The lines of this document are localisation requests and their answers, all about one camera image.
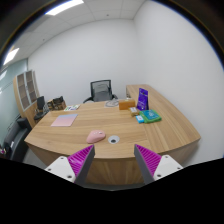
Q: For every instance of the pink blue mouse pad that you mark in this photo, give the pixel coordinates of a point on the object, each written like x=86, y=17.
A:
x=64, y=120

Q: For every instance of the orange cardboard box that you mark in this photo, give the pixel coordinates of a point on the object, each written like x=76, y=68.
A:
x=126, y=104

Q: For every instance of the black mesh office chair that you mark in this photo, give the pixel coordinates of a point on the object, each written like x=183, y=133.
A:
x=101, y=90

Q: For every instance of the colourful booklet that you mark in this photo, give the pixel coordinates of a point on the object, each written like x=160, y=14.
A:
x=72, y=107

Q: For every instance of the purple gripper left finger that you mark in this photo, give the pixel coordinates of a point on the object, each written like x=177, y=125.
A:
x=75, y=167

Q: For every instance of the small blue box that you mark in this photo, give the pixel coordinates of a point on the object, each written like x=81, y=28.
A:
x=139, y=119

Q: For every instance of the wooden office desk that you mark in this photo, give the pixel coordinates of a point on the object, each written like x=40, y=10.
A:
x=115, y=164

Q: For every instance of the pink computer mouse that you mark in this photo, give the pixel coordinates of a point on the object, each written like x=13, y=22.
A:
x=95, y=136

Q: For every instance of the dark sofa at left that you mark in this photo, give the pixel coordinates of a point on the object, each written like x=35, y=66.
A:
x=14, y=146

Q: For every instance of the wooden shelf with items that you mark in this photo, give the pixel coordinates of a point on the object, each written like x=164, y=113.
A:
x=56, y=104

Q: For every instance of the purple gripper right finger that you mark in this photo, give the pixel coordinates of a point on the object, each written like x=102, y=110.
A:
x=153, y=166

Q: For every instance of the green box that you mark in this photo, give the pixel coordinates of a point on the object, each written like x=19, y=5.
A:
x=150, y=116

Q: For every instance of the small beige box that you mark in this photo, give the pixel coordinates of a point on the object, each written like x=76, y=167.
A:
x=134, y=111

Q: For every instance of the wooden cabinet with glass doors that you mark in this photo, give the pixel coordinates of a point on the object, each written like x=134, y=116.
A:
x=26, y=93

